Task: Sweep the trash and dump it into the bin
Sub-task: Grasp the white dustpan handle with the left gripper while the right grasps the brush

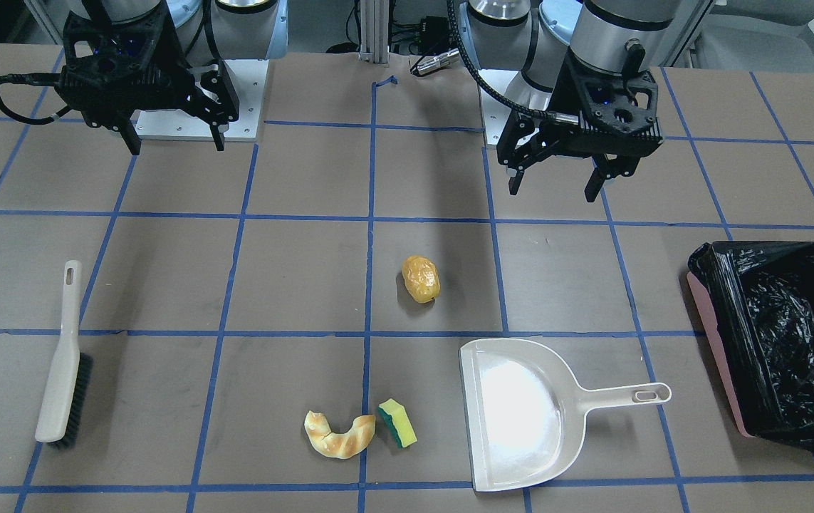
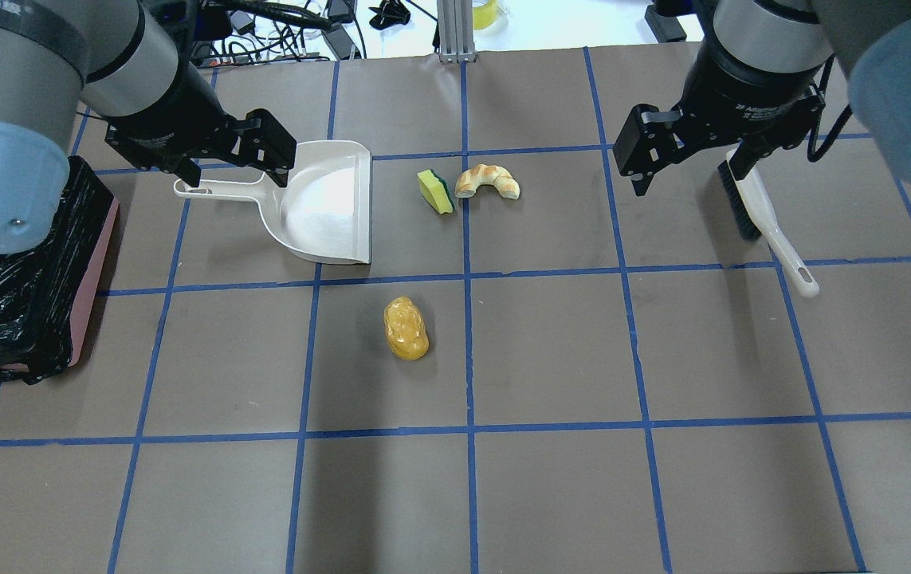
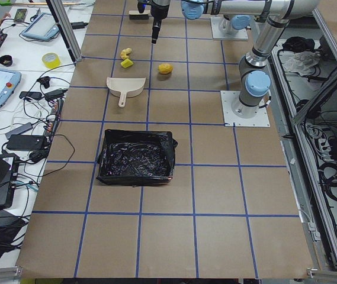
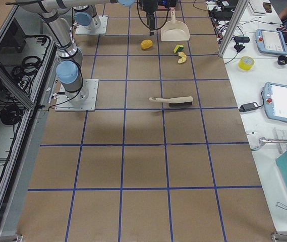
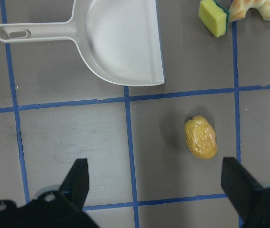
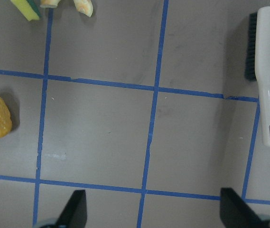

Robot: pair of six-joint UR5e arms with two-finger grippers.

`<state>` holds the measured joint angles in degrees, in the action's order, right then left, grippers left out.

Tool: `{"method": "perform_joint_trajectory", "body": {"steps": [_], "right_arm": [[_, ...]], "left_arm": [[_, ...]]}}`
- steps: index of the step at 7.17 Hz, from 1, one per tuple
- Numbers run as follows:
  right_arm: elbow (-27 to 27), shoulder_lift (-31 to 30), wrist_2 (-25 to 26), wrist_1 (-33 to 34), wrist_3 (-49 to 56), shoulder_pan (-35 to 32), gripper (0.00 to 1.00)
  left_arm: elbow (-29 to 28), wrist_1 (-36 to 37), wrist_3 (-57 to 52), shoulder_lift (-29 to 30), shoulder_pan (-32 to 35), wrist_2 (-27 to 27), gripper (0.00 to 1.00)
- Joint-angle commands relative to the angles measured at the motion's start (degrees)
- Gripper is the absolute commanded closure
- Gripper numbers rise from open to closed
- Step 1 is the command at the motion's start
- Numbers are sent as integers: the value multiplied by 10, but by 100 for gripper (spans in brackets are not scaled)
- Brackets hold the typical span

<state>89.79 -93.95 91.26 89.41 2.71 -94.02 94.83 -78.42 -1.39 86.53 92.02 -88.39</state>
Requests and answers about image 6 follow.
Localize beige hand brush black bristles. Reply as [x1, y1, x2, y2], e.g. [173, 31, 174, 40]
[245, 6, 270, 147]

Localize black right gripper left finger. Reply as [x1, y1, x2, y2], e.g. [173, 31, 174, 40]
[56, 190, 87, 228]

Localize yellow green sponge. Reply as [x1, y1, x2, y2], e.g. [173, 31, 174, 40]
[10, 0, 41, 21]

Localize orange peel piece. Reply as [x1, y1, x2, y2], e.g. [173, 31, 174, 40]
[40, 0, 60, 9]

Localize croissant bread piece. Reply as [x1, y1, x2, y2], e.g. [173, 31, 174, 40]
[74, 0, 93, 17]

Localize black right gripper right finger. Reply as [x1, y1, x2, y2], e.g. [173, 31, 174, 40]
[220, 188, 270, 228]

